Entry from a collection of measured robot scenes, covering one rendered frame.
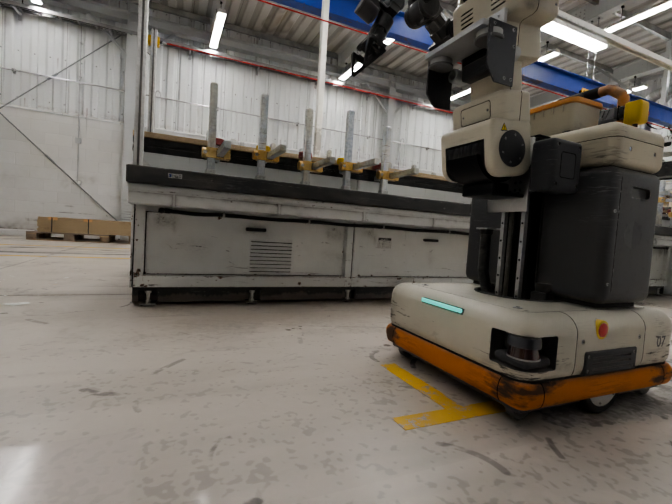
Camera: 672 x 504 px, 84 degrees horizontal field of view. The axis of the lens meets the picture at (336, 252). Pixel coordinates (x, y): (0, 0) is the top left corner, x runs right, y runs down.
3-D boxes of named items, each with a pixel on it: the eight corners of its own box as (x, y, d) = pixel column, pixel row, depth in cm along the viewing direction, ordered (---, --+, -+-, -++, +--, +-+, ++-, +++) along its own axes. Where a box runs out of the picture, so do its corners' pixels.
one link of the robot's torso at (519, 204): (499, 213, 134) (505, 143, 132) (578, 211, 108) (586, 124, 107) (439, 207, 123) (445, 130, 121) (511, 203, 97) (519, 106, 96)
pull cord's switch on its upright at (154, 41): (160, 186, 274) (167, 31, 269) (138, 184, 268) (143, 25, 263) (161, 187, 282) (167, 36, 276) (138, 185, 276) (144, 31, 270)
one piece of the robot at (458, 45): (456, 114, 130) (461, 50, 129) (525, 88, 105) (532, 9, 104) (418, 105, 123) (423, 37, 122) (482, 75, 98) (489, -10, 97)
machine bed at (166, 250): (666, 295, 404) (675, 214, 400) (126, 306, 194) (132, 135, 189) (599, 285, 467) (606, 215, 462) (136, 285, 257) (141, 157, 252)
